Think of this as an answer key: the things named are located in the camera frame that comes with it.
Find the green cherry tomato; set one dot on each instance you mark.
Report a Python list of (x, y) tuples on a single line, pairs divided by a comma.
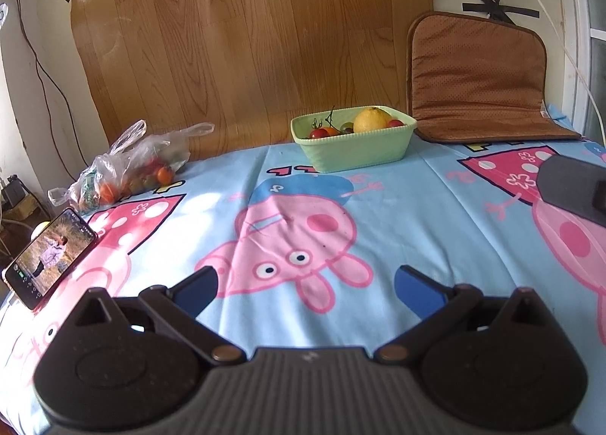
[(348, 127)]

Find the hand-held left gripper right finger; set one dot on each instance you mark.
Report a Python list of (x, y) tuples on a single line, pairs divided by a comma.
[(416, 286)]

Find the printed blanket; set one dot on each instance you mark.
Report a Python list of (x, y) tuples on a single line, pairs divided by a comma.
[(416, 226)]

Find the wood-pattern vinyl sheet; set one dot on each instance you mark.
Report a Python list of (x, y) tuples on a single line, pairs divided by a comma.
[(236, 37)]

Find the clear plastic bag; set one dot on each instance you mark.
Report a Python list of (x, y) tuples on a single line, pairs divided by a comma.
[(128, 160)]

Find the smartphone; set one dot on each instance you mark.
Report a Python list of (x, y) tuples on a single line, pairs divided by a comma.
[(49, 255)]

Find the black tape cross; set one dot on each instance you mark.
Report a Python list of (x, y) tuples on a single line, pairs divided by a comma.
[(521, 12)]

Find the red cherry tomato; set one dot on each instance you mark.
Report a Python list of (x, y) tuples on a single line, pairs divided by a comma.
[(396, 123), (318, 133)]

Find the large yellow grapefruit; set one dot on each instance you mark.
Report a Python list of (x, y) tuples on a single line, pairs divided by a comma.
[(371, 120)]

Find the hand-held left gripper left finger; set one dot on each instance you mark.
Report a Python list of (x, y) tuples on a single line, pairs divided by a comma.
[(196, 288)]

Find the yellow round object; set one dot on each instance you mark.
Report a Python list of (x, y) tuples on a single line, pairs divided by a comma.
[(41, 229)]

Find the brown seat cushion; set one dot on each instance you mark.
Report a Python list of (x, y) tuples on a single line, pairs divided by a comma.
[(478, 75)]

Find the green plastic basket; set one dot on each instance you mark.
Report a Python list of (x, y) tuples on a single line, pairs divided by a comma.
[(355, 151)]

